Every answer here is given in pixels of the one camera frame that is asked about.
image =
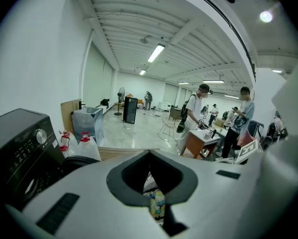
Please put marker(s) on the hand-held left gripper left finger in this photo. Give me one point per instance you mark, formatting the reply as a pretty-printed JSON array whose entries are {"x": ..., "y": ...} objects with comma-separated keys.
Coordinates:
[{"x": 89, "y": 188}]

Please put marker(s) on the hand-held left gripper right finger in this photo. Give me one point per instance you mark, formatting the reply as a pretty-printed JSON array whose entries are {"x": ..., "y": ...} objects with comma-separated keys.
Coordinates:
[{"x": 213, "y": 195}]

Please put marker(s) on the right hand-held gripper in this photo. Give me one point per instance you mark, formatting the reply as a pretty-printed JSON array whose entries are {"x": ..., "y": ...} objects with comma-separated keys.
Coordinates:
[{"x": 248, "y": 150}]

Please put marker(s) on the pastel multicolour clothes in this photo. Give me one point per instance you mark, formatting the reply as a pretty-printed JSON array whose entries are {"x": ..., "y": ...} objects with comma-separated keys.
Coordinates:
[{"x": 157, "y": 203}]

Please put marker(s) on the black washing machine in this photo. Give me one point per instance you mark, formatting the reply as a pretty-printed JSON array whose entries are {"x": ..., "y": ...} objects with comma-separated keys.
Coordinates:
[{"x": 17, "y": 146}]

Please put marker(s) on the round black washer door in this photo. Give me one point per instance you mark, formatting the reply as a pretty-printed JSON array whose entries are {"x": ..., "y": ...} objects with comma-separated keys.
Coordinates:
[{"x": 79, "y": 162}]

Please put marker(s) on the small grey metal part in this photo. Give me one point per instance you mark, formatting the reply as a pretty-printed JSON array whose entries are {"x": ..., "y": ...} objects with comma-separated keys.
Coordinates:
[{"x": 40, "y": 136}]

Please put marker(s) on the wooden slat platform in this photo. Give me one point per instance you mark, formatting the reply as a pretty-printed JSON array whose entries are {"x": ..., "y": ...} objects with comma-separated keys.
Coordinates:
[{"x": 121, "y": 153}]

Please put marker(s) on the wooden table with white top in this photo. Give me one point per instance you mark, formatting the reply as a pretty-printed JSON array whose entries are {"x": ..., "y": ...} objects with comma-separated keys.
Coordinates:
[{"x": 201, "y": 141}]

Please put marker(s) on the plastic wrapped grey cabinet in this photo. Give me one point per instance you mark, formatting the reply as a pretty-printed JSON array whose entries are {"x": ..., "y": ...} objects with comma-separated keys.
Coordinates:
[{"x": 87, "y": 126}]

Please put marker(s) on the white power strip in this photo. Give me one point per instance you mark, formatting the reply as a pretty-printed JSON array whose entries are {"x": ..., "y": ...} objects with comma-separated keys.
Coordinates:
[{"x": 127, "y": 128}]

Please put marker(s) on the brown wooden board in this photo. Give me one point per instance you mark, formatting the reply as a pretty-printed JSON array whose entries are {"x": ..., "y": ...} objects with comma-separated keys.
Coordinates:
[{"x": 68, "y": 113}]

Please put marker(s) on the brown wooden desk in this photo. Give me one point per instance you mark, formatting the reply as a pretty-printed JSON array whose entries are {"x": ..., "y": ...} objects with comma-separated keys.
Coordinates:
[{"x": 174, "y": 112}]

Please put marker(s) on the long white low bench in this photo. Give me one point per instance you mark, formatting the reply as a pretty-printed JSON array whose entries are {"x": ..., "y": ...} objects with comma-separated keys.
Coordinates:
[{"x": 109, "y": 107}]

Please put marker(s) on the black bag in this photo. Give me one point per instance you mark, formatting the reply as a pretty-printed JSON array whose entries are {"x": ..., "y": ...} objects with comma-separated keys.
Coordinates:
[{"x": 105, "y": 102}]

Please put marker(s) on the black glass door fridge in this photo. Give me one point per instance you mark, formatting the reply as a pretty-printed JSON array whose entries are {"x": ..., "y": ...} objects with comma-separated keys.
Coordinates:
[{"x": 130, "y": 109}]

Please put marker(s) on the white low cabinet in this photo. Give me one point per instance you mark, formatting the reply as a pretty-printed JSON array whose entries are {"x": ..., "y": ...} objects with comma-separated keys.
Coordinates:
[{"x": 163, "y": 106}]

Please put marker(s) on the long ceiling lamp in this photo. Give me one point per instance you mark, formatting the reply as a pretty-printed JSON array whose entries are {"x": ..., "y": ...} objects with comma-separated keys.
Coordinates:
[
  {"x": 142, "y": 72},
  {"x": 156, "y": 52}
]

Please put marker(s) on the black pedestal fan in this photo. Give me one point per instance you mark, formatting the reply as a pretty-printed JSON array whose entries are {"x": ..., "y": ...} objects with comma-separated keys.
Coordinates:
[{"x": 120, "y": 94}]

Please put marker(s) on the black ceiling rail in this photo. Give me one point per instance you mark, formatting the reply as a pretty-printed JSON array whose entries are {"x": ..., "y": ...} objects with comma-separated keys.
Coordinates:
[{"x": 238, "y": 31}]

